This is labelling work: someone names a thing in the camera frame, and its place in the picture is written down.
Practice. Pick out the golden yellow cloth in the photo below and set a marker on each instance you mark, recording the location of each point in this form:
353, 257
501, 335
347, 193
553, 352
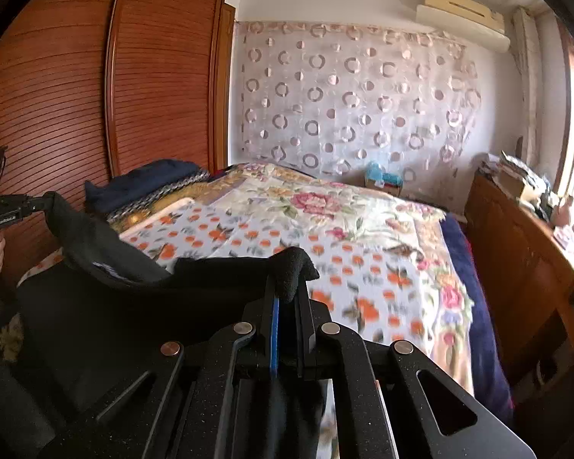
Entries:
138, 217

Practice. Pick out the blue plastic bag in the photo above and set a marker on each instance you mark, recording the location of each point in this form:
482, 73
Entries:
385, 174

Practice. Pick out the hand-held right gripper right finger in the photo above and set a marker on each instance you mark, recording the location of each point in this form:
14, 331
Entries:
303, 334

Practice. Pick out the black t-shirt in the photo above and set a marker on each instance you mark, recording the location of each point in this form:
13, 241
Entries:
124, 311

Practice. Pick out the cream wall air conditioner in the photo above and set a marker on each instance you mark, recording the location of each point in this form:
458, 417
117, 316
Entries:
459, 19

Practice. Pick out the brown slatted wooden wardrobe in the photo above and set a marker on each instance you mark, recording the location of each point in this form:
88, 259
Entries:
52, 105

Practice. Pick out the cardboard box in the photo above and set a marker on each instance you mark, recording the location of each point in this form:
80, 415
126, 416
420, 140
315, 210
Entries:
380, 189

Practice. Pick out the grey patterned folded cloth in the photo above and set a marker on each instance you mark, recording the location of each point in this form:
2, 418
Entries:
172, 189

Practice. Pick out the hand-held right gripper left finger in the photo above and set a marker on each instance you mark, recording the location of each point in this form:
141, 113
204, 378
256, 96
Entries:
274, 339

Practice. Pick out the sheer circle-print curtain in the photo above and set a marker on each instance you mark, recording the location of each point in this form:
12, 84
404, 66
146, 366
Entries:
339, 105

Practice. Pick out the long wooden cabinet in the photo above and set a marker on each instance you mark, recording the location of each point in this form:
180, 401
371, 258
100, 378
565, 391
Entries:
516, 258

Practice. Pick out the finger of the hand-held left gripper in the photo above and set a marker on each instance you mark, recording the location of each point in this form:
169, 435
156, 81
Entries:
40, 202

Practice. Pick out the tied patterned window curtain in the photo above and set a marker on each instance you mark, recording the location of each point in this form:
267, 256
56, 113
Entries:
528, 81

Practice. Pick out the orange-print bed sheet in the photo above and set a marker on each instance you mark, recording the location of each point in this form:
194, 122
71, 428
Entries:
363, 272

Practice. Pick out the pink bottle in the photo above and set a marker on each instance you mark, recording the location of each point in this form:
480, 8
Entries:
564, 210

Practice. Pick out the pink tissue box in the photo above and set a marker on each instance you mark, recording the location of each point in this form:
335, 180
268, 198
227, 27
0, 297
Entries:
565, 238

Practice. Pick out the navy blue blanket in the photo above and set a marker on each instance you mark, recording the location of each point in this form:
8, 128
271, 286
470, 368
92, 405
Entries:
478, 296

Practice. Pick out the navy folded cloth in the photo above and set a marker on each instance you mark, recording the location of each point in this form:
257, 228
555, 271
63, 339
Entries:
138, 181

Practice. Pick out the pile of papers and books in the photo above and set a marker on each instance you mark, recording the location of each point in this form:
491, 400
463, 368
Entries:
512, 172

